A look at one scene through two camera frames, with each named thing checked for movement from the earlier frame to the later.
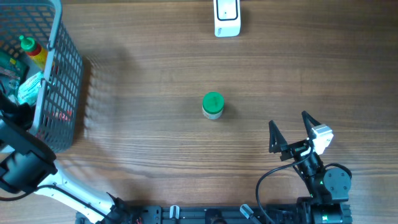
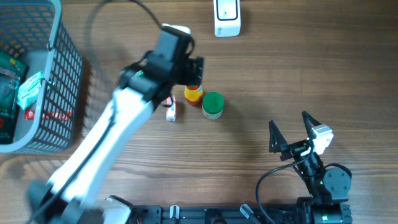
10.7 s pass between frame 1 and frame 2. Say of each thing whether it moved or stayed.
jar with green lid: stayed
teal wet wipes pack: stayed
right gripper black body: stayed
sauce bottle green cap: moved
